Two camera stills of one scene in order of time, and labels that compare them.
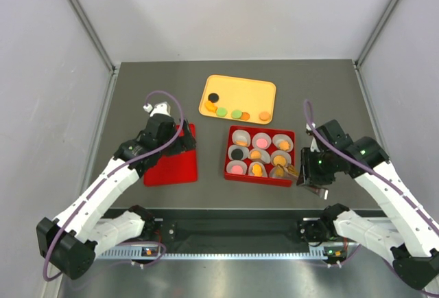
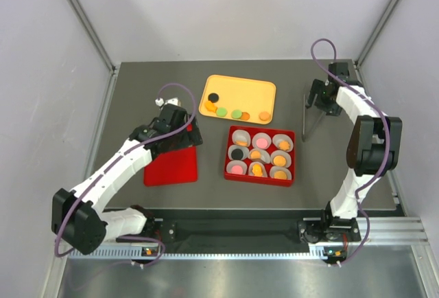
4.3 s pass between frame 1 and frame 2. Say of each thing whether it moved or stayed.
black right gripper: moved
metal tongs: moved
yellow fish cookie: stayed
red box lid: stayed
